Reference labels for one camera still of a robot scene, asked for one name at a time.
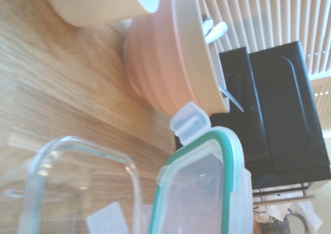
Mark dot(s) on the clear lid with green seal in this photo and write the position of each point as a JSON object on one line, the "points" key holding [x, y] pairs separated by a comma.
{"points": [[201, 187]]}

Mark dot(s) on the glass food container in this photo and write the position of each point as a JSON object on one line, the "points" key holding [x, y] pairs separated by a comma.
{"points": [[62, 182]]}

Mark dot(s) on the white mug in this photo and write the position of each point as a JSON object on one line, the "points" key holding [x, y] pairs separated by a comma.
{"points": [[98, 3]]}

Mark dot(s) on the short white spoon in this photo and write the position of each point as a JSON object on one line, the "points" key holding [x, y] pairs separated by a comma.
{"points": [[216, 30]]}

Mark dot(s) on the narrow beige window blind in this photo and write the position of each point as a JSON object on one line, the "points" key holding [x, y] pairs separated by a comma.
{"points": [[322, 107]]}

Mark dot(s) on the pink bowl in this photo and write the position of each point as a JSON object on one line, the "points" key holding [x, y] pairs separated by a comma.
{"points": [[157, 63]]}

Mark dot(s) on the black toaster oven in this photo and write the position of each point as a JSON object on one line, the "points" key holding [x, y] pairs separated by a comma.
{"points": [[279, 109]]}

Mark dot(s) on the long white spoon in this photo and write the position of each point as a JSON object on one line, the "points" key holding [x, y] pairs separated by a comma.
{"points": [[231, 98]]}

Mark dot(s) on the wide beige window blind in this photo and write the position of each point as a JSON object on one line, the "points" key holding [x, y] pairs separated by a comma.
{"points": [[271, 14]]}

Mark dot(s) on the white plastic bag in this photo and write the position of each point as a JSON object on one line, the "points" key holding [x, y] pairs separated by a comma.
{"points": [[302, 216]]}

